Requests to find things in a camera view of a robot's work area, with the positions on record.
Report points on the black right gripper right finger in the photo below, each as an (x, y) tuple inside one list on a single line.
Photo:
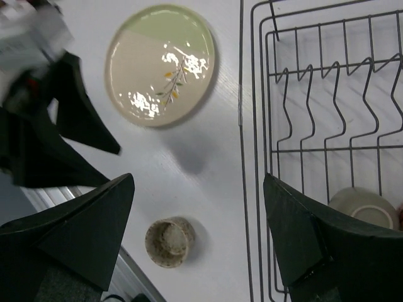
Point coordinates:
[(324, 255)]

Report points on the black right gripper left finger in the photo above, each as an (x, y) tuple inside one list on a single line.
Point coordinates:
[(67, 252)]

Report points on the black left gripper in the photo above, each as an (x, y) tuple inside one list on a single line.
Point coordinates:
[(32, 151)]

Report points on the grey-green ceramic mug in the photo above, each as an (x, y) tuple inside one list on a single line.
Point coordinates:
[(364, 205)]

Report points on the speckled beige cup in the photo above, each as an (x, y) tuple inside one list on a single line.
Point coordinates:
[(168, 241)]

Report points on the pink ceramic mug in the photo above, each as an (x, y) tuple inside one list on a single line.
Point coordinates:
[(400, 214)]

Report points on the green and cream plate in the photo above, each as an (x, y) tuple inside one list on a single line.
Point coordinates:
[(160, 65)]

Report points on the dark wire dish rack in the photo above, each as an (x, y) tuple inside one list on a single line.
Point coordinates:
[(320, 108)]

